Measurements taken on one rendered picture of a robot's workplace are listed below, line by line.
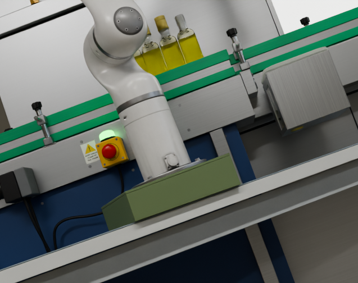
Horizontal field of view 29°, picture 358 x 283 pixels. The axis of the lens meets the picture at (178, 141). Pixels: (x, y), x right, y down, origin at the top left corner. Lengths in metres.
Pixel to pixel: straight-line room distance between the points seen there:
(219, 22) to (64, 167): 0.71
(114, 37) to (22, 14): 0.86
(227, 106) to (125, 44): 0.47
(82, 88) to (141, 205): 0.91
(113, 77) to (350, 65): 0.75
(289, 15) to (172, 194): 0.97
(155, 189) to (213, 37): 0.89
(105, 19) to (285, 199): 0.60
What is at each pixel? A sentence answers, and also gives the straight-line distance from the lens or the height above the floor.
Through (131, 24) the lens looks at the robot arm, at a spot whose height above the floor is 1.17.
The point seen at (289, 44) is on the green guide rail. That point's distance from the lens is 2.11.
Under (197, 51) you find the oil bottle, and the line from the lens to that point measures 2.11.
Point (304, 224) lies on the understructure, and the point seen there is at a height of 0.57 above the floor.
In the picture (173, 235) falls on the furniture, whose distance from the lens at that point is 1.56.
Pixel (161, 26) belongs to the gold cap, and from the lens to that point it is 2.16.
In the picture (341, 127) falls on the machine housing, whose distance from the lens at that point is 2.28.
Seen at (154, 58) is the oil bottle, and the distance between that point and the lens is 2.12.
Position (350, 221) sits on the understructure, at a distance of 2.27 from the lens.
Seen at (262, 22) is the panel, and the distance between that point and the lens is 2.29.
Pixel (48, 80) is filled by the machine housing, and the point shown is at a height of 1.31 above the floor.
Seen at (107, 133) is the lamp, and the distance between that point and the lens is 1.93.
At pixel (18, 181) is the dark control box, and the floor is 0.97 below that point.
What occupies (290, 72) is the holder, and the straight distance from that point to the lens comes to 1.79.
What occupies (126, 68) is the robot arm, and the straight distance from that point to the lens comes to 1.70.
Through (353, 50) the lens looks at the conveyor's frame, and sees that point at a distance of 2.10.
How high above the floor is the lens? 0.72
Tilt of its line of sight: 6 degrees up
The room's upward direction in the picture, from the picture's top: 20 degrees counter-clockwise
